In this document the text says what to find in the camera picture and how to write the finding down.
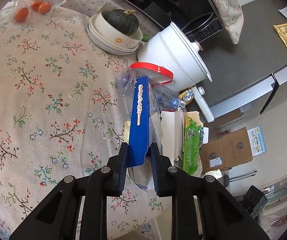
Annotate green snack bag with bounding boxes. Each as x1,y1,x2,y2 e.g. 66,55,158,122
182,117,204,177

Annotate blue milk carton box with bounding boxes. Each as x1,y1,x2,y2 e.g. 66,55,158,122
127,76,164,192

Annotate cardboard box on floor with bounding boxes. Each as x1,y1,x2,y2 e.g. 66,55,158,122
200,127,253,173

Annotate clear plastic bottle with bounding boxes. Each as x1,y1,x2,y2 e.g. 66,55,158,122
116,67,185,112

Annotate yellow foil snack bag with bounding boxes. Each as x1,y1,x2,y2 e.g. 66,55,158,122
179,89,194,105

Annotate red rimmed clear lid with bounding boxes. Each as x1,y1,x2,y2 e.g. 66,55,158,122
131,62,173,85

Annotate grey refrigerator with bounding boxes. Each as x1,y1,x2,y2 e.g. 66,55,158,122
200,0,287,118

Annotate white electric cooking pot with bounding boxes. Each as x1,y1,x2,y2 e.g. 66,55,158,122
138,22,214,122

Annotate stacked white bowls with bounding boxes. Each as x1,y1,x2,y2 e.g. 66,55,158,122
87,13,144,55

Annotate dark green pumpkin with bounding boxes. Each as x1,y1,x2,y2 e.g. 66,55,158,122
101,9,139,36

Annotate white microwave oven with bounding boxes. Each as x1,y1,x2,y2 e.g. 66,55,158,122
124,0,223,42

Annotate floral cloth cover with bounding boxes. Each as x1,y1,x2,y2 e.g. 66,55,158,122
212,0,244,44

